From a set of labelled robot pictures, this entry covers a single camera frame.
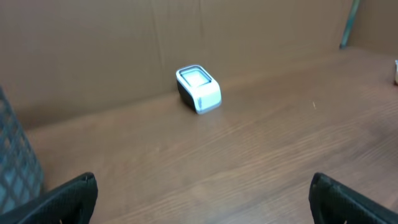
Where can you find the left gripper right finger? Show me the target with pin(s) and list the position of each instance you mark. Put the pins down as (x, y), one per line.
(332, 202)

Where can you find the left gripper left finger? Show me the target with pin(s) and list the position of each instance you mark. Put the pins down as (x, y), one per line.
(70, 203)

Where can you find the white cosmetic tube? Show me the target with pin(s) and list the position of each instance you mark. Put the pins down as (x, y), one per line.
(396, 72)

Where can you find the white barcode scanner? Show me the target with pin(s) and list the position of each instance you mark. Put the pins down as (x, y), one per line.
(198, 89)

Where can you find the grey plastic shopping basket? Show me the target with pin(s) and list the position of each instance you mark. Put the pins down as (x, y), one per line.
(22, 176)

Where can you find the green vertical corner strip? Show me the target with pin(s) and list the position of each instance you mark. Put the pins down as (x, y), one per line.
(349, 23)

